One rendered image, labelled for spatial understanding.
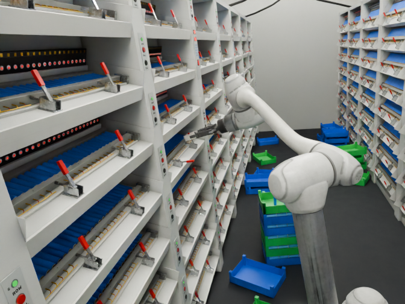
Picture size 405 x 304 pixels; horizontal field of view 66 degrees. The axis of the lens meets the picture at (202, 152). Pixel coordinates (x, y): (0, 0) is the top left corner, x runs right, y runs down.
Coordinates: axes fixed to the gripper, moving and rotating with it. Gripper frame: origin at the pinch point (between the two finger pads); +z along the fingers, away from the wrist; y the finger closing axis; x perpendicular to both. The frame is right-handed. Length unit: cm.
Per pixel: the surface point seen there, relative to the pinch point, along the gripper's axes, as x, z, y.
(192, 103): 14.7, -2.1, 15.7
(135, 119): 22, -3, -54
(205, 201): -45.0, 12.2, 14.8
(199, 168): -23.1, 8.0, 13.8
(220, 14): 72, -12, 156
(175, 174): -7.4, -0.2, -36.1
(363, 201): -125, -85, 118
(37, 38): 54, 4, -74
